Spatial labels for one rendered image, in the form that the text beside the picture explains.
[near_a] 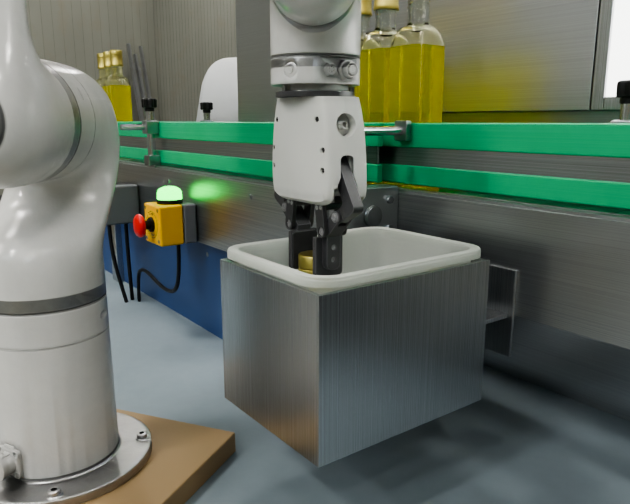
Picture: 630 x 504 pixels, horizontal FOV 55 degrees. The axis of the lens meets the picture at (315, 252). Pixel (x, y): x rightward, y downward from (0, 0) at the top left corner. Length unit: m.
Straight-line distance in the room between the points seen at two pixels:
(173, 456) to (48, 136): 0.37
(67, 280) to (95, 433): 0.17
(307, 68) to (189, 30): 11.92
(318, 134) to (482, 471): 0.42
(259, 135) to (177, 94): 11.63
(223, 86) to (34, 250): 2.75
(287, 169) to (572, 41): 0.44
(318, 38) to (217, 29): 11.60
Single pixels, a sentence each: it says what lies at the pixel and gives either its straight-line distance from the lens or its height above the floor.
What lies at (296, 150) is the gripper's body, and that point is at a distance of 0.57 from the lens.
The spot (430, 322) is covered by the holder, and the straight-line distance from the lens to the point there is 0.60.
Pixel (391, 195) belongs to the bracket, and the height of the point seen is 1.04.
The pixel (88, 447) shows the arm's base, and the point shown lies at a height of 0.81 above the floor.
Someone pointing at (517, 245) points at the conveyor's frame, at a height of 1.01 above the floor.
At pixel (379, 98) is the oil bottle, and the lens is 0.87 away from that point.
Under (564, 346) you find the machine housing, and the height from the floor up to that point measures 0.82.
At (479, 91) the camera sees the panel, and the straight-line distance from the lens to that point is 0.95.
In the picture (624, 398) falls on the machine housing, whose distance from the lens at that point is 0.92.
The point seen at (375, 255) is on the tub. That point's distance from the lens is 0.74.
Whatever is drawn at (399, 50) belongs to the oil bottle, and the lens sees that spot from 0.86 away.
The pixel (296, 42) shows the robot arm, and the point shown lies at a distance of 0.56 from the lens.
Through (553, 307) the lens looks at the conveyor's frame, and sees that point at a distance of 0.68.
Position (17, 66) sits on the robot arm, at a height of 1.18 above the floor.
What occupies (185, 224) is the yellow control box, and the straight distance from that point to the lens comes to 1.08.
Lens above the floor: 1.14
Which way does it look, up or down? 12 degrees down
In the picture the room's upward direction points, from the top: straight up
